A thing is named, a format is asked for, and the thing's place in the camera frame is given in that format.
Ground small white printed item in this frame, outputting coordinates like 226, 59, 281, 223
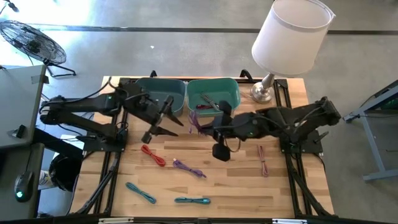
39, 169, 57, 189

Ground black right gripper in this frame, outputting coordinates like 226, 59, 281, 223
201, 100, 249, 162

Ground silver metal bracket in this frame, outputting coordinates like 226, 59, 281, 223
272, 218, 308, 224
98, 217, 134, 224

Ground dark teal plastic bin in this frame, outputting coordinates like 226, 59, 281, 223
134, 77, 187, 118

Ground grey metal desk leg frame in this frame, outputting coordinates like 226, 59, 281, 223
343, 79, 398, 183

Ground black round stool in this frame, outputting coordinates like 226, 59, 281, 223
49, 153, 84, 193

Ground light teal plastic bin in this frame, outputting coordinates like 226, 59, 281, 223
185, 77, 242, 118

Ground black computer mouse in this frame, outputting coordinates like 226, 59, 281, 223
14, 170, 35, 203

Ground dark grey desk top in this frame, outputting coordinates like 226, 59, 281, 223
0, 142, 45, 220

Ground small black desk device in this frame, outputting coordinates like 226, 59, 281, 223
12, 124, 27, 139

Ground white shade silver table lamp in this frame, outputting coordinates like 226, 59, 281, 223
250, 0, 336, 105

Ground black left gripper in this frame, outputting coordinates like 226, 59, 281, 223
136, 90, 185, 144

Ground black floor fan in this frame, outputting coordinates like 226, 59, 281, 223
0, 20, 77, 78

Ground light grey desk top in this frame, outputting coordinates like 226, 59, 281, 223
0, 64, 47, 150

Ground black aluminium table frame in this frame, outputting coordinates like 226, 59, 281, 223
70, 77, 336, 224

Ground black white braided USB cable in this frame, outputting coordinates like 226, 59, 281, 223
200, 93, 220, 110

